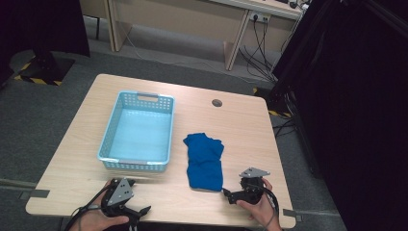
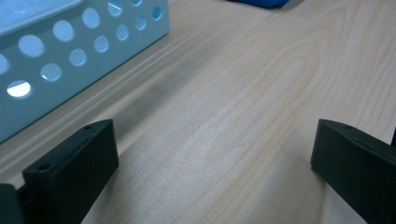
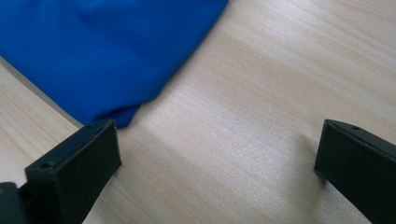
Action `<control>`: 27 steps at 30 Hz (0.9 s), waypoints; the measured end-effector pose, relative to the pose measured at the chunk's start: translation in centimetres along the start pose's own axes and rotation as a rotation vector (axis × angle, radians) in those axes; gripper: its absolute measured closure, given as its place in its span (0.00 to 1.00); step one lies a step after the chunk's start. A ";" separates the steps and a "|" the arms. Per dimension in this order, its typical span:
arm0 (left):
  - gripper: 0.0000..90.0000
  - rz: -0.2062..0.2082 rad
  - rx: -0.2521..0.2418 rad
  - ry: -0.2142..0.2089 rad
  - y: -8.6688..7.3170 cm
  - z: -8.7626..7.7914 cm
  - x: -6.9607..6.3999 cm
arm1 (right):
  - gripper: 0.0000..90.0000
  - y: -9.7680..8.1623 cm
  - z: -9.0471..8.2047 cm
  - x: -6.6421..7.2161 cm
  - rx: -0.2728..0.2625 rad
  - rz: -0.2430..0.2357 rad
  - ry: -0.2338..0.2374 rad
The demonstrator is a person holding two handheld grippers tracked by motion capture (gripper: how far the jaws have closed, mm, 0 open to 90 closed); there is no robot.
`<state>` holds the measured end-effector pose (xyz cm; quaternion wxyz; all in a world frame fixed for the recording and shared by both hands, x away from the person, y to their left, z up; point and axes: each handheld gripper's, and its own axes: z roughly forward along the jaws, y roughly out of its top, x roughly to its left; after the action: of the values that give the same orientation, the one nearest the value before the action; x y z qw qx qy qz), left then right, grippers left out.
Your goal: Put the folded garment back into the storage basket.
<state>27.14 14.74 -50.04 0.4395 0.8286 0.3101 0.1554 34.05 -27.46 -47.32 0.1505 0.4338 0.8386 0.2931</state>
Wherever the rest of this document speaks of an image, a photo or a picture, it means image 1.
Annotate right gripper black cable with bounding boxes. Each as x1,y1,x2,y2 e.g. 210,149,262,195
251,182,281,231

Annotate hanging black cables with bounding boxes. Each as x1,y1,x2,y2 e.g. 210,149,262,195
239,17,278,83

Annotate black floor cables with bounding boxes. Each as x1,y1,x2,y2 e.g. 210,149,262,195
272,117,296,139

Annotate person's left hand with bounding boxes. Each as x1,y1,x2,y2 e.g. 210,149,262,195
70,179,130,231

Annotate black stand base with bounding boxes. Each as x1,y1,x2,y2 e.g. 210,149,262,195
13,51,76,87

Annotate white floor cable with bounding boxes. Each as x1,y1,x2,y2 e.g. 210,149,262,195
123,27,254,83

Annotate white wall power socket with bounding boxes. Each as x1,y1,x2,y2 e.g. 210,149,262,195
249,11,271,23

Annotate blue cloth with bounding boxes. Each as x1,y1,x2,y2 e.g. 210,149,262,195
183,132,225,193

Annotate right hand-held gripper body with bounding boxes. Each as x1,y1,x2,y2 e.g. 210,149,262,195
238,167,271,206

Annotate grey tape piece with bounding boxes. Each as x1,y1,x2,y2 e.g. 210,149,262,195
282,208,303,223
18,189,51,200

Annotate light blue plastic basket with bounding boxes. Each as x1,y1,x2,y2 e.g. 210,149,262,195
96,90,176,172

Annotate person's right hand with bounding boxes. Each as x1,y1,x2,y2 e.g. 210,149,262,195
237,178,281,230

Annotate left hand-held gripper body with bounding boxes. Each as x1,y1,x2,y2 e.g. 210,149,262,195
100,177,137,218

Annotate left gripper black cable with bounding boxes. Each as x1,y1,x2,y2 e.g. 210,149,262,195
63,184,112,231

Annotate yellow black hazard tape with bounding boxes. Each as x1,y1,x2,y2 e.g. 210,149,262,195
253,86,293,119

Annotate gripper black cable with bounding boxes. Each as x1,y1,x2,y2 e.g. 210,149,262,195
251,182,281,231
63,184,112,231

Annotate beige wooden desk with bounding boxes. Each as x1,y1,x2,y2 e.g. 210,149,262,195
79,0,304,71

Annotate black curtain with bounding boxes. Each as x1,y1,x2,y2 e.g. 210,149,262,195
270,0,408,231

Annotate dark curtain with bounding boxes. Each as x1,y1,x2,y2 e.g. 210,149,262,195
0,0,90,88

